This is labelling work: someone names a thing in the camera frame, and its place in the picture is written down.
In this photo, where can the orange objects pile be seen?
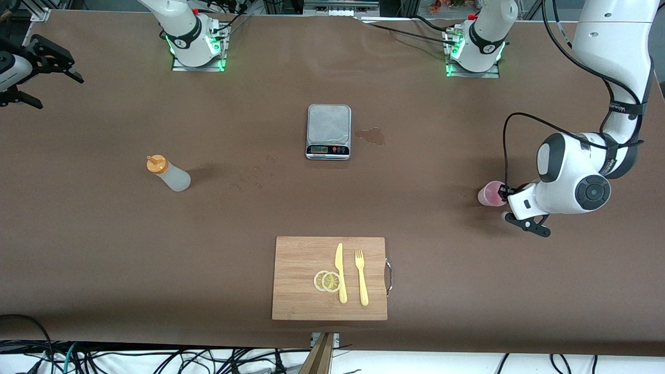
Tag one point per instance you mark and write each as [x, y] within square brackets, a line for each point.
[447, 4]

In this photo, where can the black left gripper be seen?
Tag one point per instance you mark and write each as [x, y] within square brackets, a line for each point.
[503, 193]

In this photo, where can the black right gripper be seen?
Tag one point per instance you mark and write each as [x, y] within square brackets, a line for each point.
[39, 59]

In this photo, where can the yellow plastic knife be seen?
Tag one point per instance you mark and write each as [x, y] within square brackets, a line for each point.
[339, 259]

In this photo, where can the yellow plastic fork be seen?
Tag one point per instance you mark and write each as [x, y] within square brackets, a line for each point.
[363, 291]

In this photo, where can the translucent sauce bottle orange cap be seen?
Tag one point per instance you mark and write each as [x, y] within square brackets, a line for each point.
[174, 179]

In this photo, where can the aluminium frame profile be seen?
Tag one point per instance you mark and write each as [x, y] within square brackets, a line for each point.
[42, 14]

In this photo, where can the wooden beam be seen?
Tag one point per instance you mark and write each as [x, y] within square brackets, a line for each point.
[319, 358]

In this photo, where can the pink plastic cup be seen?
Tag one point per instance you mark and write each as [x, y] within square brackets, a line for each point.
[488, 196]

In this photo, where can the white power strip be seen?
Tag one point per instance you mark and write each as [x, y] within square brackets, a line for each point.
[343, 12]

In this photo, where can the brown liquid spill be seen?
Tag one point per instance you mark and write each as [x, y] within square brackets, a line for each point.
[373, 136]

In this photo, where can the lemon slice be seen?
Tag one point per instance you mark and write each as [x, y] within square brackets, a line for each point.
[331, 282]
[317, 281]

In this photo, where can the silver digital kitchen scale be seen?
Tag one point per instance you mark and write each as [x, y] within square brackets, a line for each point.
[328, 124]

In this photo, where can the small metal bracket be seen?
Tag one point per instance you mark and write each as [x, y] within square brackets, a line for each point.
[336, 338]

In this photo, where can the wooden cutting board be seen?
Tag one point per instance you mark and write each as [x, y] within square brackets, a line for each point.
[301, 280]

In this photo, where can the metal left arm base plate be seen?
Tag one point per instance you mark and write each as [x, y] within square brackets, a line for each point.
[493, 74]

